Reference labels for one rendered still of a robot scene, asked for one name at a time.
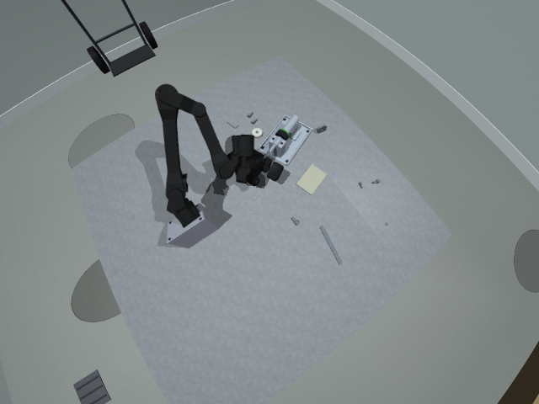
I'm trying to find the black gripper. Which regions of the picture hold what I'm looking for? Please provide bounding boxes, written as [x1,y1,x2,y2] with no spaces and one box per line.
[250,150,284,181]

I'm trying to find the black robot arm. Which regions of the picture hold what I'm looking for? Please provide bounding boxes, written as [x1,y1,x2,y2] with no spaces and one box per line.
[155,84,262,228]

